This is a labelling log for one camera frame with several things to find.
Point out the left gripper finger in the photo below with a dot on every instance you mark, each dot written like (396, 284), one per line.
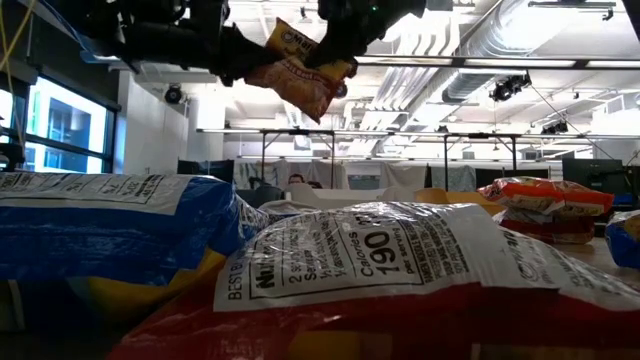
(245, 47)
(237, 70)

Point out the orange ramen noodle pack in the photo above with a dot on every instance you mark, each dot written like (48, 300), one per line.
(550, 192)
(300, 87)

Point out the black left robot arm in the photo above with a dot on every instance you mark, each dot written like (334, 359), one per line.
(150, 35)

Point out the black round spotlight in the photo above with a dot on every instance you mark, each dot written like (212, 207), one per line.
(173, 95)
(342, 91)

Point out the white hanging cloth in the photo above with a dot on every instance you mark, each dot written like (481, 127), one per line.
(400, 176)

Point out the person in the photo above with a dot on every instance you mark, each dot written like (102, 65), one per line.
(296, 179)
(314, 184)

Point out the black spotlight cluster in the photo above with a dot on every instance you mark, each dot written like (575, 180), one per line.
(502, 90)
(560, 127)

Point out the orange plastic bin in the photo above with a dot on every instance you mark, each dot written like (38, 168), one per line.
(450, 197)

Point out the long ceiling light strip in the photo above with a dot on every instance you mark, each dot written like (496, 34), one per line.
(525, 63)

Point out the large bright window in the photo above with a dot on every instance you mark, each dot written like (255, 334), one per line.
(65, 125)

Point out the black ceiling track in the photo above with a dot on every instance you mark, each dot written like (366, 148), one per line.
(575, 4)

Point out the black equipment stand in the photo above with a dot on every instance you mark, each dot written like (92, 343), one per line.
(10, 155)

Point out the black metal table frame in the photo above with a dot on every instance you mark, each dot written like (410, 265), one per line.
(445, 160)
(263, 155)

